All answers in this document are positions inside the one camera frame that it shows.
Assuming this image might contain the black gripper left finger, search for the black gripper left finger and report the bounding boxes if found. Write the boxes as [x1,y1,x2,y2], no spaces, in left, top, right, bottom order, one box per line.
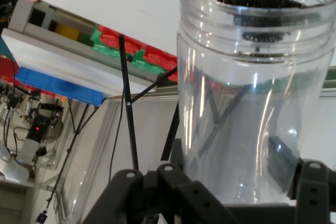
[81,137,229,224]

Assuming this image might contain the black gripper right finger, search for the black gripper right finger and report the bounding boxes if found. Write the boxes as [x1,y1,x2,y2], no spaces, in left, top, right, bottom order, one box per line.
[267,136,336,224]

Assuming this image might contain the clear plastic jar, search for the clear plastic jar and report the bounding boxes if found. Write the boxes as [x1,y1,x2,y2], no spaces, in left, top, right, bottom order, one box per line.
[176,0,336,206]

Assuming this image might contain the thin black light stand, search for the thin black light stand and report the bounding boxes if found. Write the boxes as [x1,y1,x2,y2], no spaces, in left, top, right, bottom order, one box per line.
[46,97,98,210]

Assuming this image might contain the black device with red light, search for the black device with red light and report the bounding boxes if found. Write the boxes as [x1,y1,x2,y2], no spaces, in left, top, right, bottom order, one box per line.
[26,102,65,143]

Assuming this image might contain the black tripod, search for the black tripod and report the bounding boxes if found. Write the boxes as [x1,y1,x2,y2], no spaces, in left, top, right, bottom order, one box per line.
[118,34,250,172]

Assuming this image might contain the green studded foam block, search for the green studded foam block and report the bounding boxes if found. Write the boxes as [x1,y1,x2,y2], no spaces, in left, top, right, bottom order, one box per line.
[130,49,165,74]
[91,23,118,58]

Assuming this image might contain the red studded foam block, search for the red studded foam block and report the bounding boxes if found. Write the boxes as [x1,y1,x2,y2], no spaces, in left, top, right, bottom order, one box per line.
[99,26,179,82]

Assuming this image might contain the white panel with blue edge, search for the white panel with blue edge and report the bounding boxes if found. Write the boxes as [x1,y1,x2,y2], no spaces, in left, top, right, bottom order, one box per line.
[1,28,158,107]

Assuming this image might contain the yellow foam block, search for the yellow foam block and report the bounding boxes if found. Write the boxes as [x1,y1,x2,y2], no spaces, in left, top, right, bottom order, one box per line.
[55,23,80,41]

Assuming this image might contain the thin black tripod cable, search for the thin black tripod cable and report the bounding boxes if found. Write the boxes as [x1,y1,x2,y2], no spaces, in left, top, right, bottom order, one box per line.
[108,97,124,183]

